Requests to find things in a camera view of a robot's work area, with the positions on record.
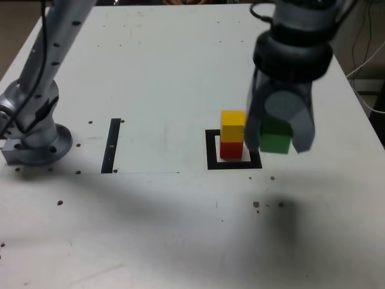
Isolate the black camera cable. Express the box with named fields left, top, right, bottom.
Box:
left=248, top=2, right=276, bottom=24

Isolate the black tape strip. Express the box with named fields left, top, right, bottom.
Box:
left=100, top=118, right=122, bottom=175

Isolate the thin black background cable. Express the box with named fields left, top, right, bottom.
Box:
left=350, top=0, right=374, bottom=72

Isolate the green cube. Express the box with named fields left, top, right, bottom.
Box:
left=259, top=116, right=294, bottom=155

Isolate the yellow cube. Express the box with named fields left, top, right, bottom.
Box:
left=220, top=110, right=247, bottom=143

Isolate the red cube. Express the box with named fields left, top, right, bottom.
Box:
left=219, top=141, right=244, bottom=160

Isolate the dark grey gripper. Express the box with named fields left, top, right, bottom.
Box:
left=244, top=67, right=316, bottom=154

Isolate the white background cable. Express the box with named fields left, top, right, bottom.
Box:
left=346, top=40, right=385, bottom=114

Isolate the black tape square outline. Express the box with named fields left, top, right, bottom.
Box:
left=205, top=128, right=263, bottom=171

